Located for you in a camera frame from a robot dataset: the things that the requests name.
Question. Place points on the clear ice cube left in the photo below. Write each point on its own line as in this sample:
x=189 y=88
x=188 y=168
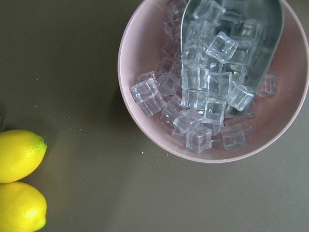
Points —
x=143 y=91

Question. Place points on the clear ice cube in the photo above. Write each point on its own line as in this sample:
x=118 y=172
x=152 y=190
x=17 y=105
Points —
x=199 y=139
x=222 y=46
x=143 y=91
x=210 y=11

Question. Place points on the clear ice cube bottom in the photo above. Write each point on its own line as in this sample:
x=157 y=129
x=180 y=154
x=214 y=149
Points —
x=199 y=139

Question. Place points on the pink bowl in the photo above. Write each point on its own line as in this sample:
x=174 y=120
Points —
x=139 y=52

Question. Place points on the clear ice cube centre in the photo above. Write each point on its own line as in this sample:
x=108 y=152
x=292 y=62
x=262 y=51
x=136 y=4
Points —
x=222 y=46

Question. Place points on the metal ice scoop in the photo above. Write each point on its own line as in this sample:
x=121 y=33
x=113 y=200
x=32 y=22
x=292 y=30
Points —
x=227 y=87

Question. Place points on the clear ice cube top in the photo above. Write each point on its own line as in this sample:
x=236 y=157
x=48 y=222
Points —
x=210 y=11

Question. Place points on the yellow lemon upper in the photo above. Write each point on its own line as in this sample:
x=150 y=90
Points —
x=21 y=152

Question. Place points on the yellow lemon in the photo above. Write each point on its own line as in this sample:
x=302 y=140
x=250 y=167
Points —
x=22 y=208
x=21 y=152

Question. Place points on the yellow lemon lower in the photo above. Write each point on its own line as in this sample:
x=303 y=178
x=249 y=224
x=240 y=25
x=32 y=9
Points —
x=22 y=208

